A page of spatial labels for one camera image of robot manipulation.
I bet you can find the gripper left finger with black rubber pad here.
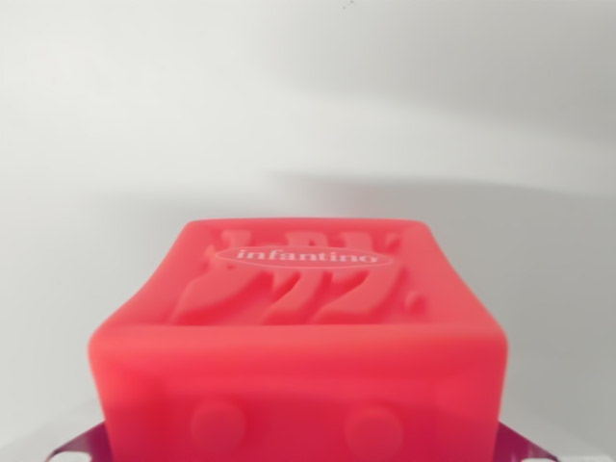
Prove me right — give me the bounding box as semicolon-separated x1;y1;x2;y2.
45;421;113;462

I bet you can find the gripper right finger with black rubber pad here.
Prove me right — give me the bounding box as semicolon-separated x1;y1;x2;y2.
495;419;569;462

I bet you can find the red soft infantino cube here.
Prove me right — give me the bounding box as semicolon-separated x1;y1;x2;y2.
87;217;509;462

